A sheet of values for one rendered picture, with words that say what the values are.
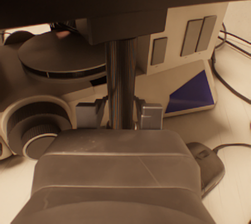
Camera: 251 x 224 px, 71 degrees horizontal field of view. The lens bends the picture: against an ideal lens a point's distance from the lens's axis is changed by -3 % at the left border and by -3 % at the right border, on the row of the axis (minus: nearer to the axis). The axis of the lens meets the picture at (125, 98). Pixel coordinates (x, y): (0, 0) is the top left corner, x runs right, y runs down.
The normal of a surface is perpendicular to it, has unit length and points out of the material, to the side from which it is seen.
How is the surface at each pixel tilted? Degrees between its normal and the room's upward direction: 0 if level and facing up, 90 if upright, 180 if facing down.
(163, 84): 49
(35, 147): 90
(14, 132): 90
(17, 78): 0
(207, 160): 22
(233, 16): 90
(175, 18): 90
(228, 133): 0
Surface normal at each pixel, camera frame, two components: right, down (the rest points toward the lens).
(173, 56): 0.47, 0.58
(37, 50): 0.02, -0.76
